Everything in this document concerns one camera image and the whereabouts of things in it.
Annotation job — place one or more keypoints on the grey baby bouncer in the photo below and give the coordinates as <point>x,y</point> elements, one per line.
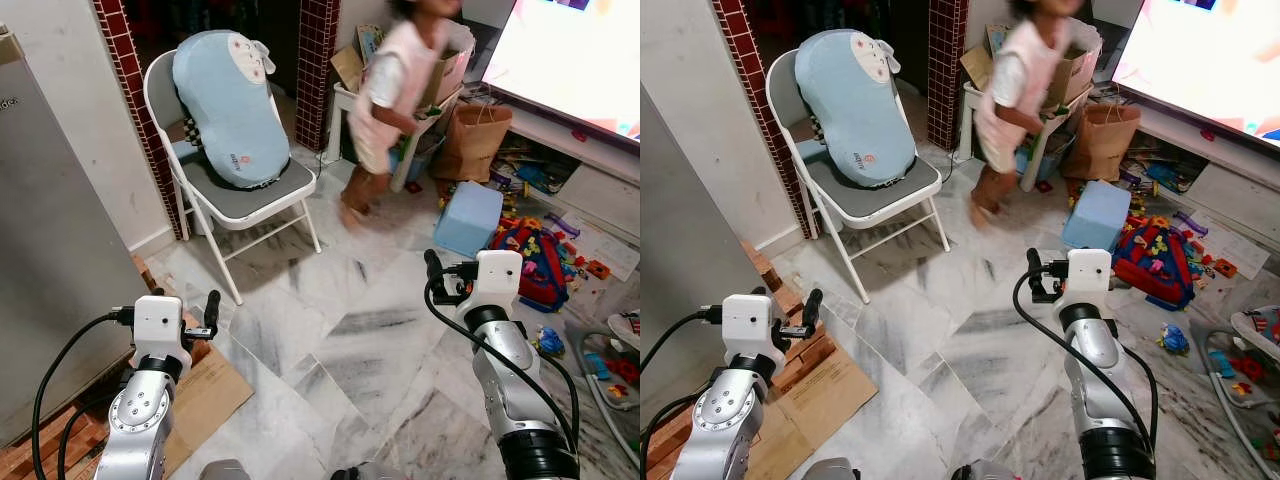
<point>1240,360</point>
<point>600,360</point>

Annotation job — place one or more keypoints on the light blue plastic box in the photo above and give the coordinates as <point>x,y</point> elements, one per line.
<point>1097,215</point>
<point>468,220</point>

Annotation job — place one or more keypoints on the small blue toy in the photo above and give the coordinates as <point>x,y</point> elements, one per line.
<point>550,342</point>
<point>1175,340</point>

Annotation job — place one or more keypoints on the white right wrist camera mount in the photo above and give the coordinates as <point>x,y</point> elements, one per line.
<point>497,285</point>
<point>1090,280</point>

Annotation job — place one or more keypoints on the white television cabinet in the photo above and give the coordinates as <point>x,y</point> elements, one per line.
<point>600,195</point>
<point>1230,190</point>

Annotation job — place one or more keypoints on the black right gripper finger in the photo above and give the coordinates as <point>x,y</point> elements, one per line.
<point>433,268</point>
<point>1034,265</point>

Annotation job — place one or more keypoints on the silver robot right leg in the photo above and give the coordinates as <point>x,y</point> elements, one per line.
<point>370,473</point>
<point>990,472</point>

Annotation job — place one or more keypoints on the grey fridge door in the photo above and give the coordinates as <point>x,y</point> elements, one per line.
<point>690,250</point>
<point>60,250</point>

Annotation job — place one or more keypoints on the small orange toy piece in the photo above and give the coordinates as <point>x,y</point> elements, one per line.
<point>598,270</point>
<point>1224,268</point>

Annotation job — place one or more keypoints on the light blue baby cushion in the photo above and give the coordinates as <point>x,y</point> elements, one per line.
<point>855,110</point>
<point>230,110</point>

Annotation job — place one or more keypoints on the brown paper bag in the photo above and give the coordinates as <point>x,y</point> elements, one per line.
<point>472,145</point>
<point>1100,145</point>

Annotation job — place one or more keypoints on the large television screen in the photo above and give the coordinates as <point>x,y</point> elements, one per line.
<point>1200,55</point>
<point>570,55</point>

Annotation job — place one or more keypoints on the child in pink clothes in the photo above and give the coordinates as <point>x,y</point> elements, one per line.
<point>390,90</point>
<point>1015,90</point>

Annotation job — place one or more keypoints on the white folding chair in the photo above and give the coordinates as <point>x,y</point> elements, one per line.
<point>870,200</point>
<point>250,200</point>

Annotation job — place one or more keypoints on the brown cardboard box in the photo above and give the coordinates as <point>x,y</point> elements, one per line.
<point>455,65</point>
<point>1080,60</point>

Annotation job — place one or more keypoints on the small white table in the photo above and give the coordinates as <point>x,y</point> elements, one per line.
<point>1040,160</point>
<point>415,160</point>

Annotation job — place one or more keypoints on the flat brown cardboard sheet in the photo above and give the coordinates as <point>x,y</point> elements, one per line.
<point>830,395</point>
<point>210,400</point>

